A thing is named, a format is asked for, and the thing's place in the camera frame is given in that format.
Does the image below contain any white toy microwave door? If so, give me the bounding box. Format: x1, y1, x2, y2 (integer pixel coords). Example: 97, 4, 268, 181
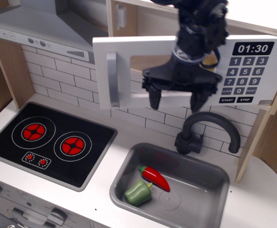
93, 35, 277, 109

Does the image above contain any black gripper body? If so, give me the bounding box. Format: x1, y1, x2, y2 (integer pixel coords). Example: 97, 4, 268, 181
142, 56, 222, 94

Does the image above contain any green toy bell pepper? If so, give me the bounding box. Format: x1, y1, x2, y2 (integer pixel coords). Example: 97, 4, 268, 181
124, 180, 153, 206

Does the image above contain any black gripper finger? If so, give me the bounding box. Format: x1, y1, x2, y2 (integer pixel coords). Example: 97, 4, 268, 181
190, 93, 211, 113
149, 86, 161, 110

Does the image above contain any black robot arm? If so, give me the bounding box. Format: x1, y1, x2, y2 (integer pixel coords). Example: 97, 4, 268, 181
142, 0, 229, 113

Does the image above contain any dark grey toy faucet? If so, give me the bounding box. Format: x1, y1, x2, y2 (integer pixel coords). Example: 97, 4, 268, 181
175, 112, 241, 154

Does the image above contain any grey oven knob right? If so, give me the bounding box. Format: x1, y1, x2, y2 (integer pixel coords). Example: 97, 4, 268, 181
47, 208, 68, 226

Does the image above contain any grey toy range hood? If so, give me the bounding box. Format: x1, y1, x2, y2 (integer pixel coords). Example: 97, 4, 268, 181
0, 0, 110, 67

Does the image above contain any grey toy sink basin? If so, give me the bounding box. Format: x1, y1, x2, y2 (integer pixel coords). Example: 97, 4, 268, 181
110, 143, 229, 228

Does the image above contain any wooden microwave cabinet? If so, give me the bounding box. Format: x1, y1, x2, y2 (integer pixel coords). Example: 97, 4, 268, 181
106, 0, 277, 183

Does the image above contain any red toy chili pepper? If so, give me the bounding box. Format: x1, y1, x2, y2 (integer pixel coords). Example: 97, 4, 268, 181
138, 166, 170, 192

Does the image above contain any black toy stovetop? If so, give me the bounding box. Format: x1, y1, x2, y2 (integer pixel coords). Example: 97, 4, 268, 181
0, 102, 117, 191

